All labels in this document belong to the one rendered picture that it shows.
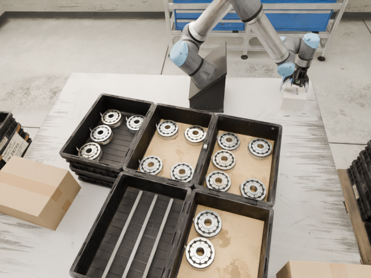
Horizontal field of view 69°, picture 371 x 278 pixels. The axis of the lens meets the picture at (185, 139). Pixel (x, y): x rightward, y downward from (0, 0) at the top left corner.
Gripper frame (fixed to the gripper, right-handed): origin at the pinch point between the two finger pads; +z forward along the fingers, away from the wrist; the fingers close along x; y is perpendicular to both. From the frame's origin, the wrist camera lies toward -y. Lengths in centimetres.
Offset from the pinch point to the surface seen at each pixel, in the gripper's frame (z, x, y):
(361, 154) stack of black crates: 39, 51, 10
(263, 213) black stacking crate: -13, -17, 84
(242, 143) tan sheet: -7, -26, 48
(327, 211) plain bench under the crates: 6, 13, 70
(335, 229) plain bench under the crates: 6, 16, 77
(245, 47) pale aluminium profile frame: 62, -29, -137
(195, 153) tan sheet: -7, -47, 58
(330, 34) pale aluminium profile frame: 46, 53, -145
